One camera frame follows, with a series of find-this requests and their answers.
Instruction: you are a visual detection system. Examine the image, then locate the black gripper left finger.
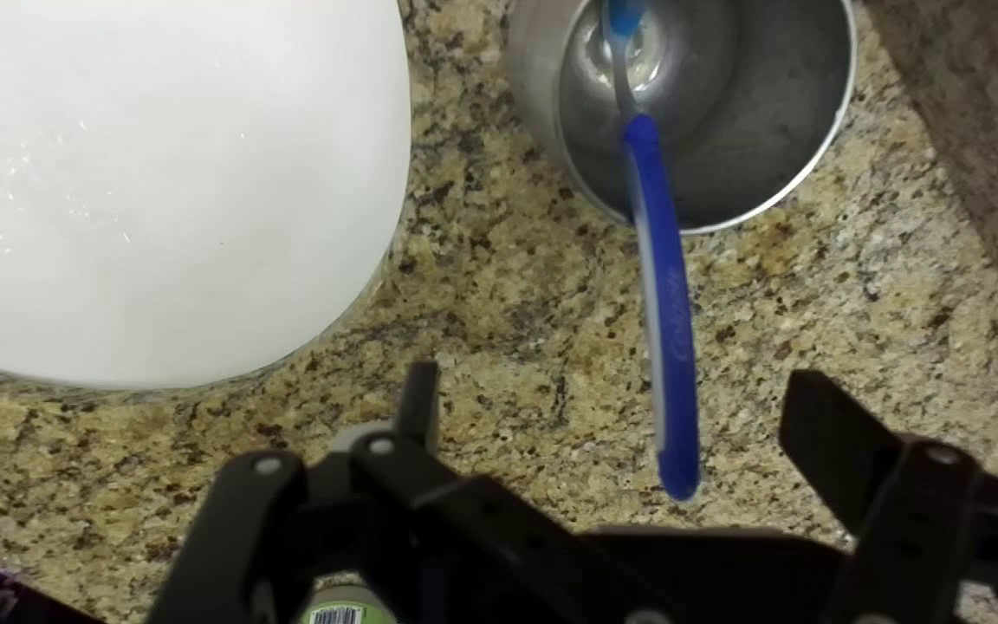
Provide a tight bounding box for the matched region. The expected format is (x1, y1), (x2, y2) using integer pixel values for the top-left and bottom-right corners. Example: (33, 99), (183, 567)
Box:
(147, 361), (594, 624)

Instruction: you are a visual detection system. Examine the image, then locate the blue and white toothbrush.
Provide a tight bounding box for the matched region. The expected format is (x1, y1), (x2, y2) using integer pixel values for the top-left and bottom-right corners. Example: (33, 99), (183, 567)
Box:
(603, 0), (699, 499)

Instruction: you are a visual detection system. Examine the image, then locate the white oval sink basin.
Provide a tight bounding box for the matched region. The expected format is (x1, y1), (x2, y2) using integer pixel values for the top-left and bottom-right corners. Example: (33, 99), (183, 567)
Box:
(0, 0), (413, 388)

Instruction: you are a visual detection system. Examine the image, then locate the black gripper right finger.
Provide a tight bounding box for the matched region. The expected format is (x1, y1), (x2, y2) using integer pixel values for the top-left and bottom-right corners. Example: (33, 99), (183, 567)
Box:
(779, 371), (998, 624)

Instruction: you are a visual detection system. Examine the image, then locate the grey metal toothbrush cup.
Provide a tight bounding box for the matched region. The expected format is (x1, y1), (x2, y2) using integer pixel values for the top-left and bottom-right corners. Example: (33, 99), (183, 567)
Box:
(503, 0), (857, 231)

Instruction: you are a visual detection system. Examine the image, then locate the green soap pump bottle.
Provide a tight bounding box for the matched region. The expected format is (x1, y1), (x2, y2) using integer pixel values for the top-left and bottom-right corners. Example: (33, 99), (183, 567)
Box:
(299, 517), (398, 624)

